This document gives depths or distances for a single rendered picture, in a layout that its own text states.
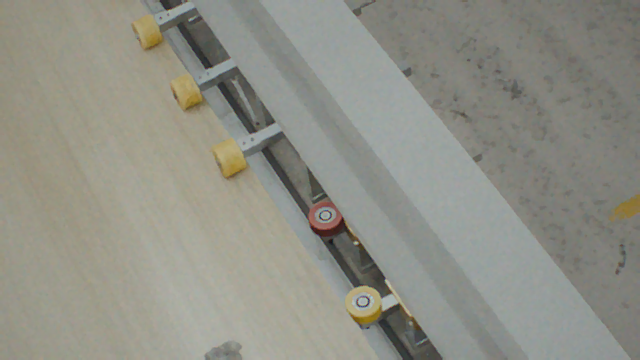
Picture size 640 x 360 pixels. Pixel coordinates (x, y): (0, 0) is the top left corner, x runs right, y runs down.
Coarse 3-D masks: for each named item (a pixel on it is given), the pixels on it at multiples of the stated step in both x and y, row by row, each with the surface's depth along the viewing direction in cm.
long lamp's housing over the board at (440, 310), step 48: (192, 0) 155; (240, 0) 147; (240, 48) 146; (288, 96) 139; (336, 144) 134; (336, 192) 134; (384, 192) 129; (384, 240) 128; (432, 288) 123; (432, 336) 123; (480, 336) 119
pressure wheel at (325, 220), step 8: (312, 208) 313; (320, 208) 313; (328, 208) 313; (336, 208) 312; (312, 216) 311; (320, 216) 312; (328, 216) 311; (336, 216) 311; (312, 224) 310; (320, 224) 310; (328, 224) 310; (336, 224) 309; (320, 232) 310; (328, 232) 310; (336, 232) 311
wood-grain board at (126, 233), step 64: (0, 0) 371; (64, 0) 367; (128, 0) 363; (0, 64) 355; (64, 64) 352; (128, 64) 349; (0, 128) 341; (64, 128) 338; (128, 128) 335; (192, 128) 333; (0, 192) 328; (64, 192) 326; (128, 192) 323; (192, 192) 321; (256, 192) 318; (0, 256) 316; (64, 256) 314; (128, 256) 312; (192, 256) 310; (256, 256) 307; (0, 320) 305; (64, 320) 303; (128, 320) 301; (192, 320) 299; (256, 320) 297; (320, 320) 295
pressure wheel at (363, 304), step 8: (360, 288) 298; (368, 288) 298; (352, 296) 297; (360, 296) 297; (368, 296) 297; (376, 296) 296; (352, 304) 296; (360, 304) 296; (368, 304) 296; (376, 304) 295; (352, 312) 295; (360, 312) 294; (368, 312) 294; (376, 312) 295; (360, 320) 295; (368, 320) 295; (368, 328) 304
